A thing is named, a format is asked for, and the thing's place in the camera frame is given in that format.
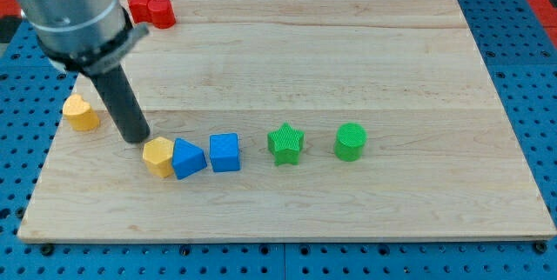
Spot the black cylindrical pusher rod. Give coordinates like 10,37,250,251
91,65,150,143

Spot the yellow heart block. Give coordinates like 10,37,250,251
63,94,100,131

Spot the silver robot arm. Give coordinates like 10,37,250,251
17,0,150,143

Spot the yellow hexagon block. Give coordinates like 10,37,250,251
142,137,174,178

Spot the red cylinder block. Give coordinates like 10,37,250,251
147,0,176,29

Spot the red star block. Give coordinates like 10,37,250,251
127,0,151,23

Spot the blue triangle block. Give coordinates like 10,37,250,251
171,138,207,180

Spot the blue cube block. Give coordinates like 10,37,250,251
210,133,240,172

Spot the green star block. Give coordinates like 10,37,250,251
267,123,305,166

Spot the green cylinder block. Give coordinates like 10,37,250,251
333,123,367,162

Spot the wooden board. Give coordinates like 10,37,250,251
18,0,556,243

